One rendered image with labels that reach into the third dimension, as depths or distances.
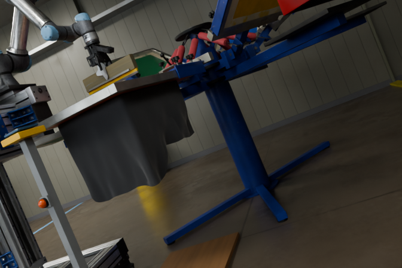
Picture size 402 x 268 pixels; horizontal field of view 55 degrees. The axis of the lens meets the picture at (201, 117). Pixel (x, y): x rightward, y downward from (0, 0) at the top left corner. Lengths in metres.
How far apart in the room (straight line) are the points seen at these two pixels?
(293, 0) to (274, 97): 4.17
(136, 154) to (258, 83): 4.43
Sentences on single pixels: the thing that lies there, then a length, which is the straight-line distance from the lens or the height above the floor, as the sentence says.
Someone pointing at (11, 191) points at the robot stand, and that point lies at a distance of 2.22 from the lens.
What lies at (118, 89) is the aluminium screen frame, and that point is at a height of 0.96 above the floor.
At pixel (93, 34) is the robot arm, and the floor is 1.32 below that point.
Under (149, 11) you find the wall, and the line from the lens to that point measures 6.47.
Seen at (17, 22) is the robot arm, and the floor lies 1.59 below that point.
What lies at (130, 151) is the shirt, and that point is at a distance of 1.75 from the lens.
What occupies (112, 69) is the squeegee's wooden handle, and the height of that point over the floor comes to 1.12.
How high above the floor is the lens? 0.77
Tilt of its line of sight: 2 degrees down
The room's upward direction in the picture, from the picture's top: 23 degrees counter-clockwise
